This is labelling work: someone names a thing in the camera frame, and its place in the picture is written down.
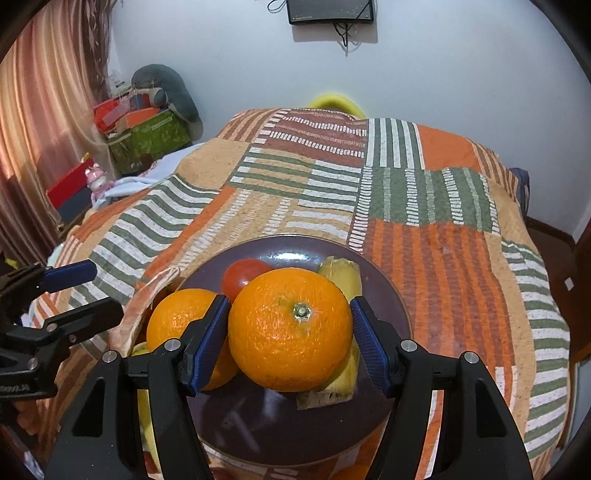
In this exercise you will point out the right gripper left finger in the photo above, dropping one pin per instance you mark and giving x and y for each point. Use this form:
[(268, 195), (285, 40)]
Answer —
[(100, 434)]

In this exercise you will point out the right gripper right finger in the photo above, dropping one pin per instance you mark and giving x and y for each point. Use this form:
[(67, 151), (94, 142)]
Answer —
[(478, 439)]

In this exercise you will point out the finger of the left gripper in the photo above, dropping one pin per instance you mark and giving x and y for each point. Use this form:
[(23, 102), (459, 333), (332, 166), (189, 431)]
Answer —
[(79, 324), (56, 279)]

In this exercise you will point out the large orange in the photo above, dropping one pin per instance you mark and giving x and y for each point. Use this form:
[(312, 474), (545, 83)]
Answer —
[(173, 314), (279, 328)]

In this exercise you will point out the peeled pomelo segment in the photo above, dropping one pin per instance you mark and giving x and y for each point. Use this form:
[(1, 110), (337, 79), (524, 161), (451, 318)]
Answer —
[(139, 309)]

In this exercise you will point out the red tomato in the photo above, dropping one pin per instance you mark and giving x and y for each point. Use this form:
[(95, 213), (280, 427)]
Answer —
[(239, 274)]

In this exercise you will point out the purple round plate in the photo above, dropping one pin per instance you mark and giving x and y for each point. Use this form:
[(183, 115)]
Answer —
[(248, 422)]

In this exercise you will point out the red gift box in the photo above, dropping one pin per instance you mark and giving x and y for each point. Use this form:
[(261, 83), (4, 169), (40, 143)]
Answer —
[(69, 184)]

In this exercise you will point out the pink toy figure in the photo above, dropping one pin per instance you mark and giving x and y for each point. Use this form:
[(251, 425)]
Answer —
[(97, 181)]

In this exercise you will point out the white cloth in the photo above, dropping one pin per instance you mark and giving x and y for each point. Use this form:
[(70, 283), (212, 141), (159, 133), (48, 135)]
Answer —
[(155, 174)]

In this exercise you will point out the brown striped curtain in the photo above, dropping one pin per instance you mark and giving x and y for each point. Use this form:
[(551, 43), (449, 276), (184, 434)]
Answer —
[(52, 76)]

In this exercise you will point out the green storage box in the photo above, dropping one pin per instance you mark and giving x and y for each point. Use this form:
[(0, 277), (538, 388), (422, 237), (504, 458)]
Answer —
[(134, 150)]

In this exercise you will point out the grey plush pillow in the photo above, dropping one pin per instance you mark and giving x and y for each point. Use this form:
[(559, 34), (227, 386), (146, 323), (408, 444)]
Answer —
[(178, 99)]

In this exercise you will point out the striped patchwork bedspread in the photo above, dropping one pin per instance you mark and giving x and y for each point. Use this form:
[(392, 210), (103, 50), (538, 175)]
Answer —
[(434, 222)]

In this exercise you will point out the dark blue bag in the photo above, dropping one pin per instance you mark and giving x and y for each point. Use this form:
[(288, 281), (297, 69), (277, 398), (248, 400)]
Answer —
[(523, 189)]

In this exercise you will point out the small black wall screen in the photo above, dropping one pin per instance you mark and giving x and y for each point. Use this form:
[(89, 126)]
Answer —
[(330, 11)]

